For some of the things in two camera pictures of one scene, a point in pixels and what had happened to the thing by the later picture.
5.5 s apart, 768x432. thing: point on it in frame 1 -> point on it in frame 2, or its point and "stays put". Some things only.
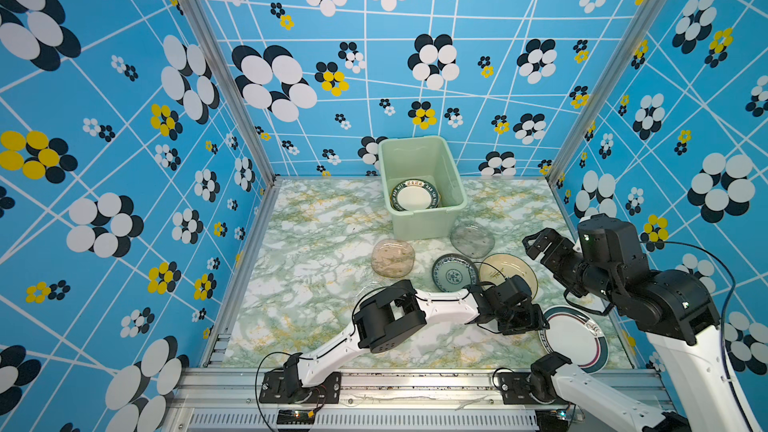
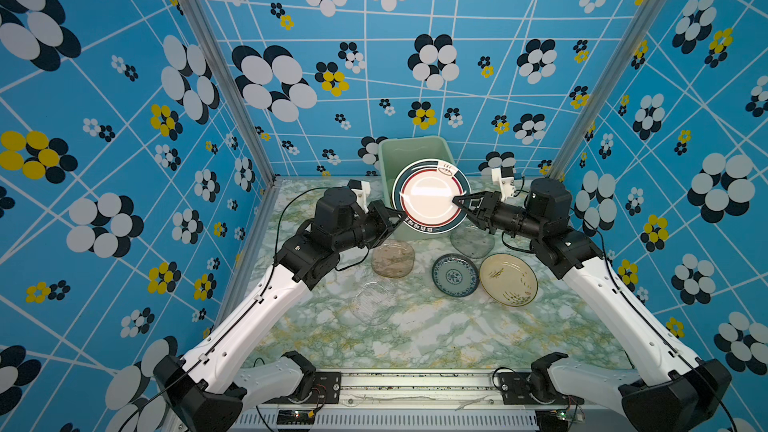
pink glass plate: x=393 y=258 stays put
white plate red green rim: x=577 y=337 -> x=424 y=190
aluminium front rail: x=374 y=401 stays put
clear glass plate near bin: x=472 y=239 stays put
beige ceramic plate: x=500 y=266 stays put
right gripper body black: x=563 y=263 -> x=506 y=219
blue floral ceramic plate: x=454 y=272 stays put
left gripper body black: x=520 y=317 -> x=368 y=227
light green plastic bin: x=426 y=158 stays put
